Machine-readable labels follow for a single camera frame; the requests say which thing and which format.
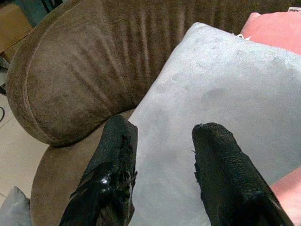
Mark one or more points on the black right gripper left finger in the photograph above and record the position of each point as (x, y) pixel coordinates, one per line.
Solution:
(110, 169)

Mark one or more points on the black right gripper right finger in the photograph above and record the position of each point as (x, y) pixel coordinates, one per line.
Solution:
(230, 174)

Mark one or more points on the grey velvet pillow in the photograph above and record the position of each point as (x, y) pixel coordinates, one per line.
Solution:
(211, 113)
(14, 209)

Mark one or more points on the pink velvet pillow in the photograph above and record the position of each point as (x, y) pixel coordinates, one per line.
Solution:
(288, 200)
(274, 29)

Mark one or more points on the brown suede sofa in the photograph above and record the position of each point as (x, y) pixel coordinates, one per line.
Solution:
(80, 82)

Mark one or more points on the brown cardboard box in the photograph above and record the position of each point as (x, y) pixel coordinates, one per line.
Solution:
(11, 26)

